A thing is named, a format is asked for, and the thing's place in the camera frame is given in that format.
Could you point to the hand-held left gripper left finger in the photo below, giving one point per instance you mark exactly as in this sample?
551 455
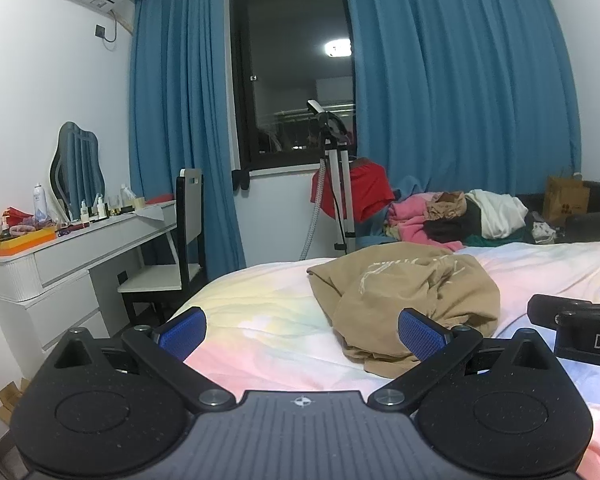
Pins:
182 332

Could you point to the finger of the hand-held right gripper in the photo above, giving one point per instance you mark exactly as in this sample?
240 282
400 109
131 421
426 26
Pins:
545 310

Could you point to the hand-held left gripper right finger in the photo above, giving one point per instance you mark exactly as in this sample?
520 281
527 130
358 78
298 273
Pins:
422 335

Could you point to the tan hoodie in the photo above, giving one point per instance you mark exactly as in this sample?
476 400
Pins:
405 290

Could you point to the black sofa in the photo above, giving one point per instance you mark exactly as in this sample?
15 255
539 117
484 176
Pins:
597 225

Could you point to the white patterned cloth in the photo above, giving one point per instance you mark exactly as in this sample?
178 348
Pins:
542 232

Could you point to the pastel tie-dye duvet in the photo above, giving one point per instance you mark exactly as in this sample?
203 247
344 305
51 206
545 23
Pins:
260 310

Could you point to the green garment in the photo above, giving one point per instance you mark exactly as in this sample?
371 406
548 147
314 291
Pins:
500 241

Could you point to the brown paper bag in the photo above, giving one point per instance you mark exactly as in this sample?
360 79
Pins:
565 202

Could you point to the black garment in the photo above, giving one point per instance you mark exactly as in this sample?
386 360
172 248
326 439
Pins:
447 232

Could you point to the white garment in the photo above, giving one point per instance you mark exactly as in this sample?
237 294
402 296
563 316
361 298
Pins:
497 212

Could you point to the black and white chair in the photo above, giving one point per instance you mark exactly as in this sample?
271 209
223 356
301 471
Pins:
187 220

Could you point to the pink garment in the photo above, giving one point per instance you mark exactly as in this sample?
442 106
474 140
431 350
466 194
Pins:
407 217

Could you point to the white vanity table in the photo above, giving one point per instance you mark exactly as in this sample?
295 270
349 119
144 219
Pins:
65 280

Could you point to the beige garment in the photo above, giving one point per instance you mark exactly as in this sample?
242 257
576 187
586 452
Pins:
445 206

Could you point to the blue garment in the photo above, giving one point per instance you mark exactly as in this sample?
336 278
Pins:
405 187

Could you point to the row of cosmetic bottles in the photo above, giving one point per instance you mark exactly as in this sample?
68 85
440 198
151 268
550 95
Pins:
101 207

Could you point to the red garment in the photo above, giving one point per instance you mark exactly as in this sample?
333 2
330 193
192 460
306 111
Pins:
367 190

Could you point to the orange tray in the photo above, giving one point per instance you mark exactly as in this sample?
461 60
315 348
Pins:
25 242

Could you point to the cardboard box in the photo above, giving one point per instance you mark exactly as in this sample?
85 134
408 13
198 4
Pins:
11 402

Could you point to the white spray can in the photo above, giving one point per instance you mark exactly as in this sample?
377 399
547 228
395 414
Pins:
40 202

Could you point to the wavy vanity mirror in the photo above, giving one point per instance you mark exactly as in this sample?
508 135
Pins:
77 170

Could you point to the red pouch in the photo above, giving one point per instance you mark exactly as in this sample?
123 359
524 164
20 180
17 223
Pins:
17 216

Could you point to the blue curtain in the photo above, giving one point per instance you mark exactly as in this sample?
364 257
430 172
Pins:
180 110
455 85

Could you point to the dark framed window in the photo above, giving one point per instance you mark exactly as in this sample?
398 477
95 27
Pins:
290 85

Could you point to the black wall socket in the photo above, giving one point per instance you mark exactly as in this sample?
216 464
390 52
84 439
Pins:
122 277
100 31

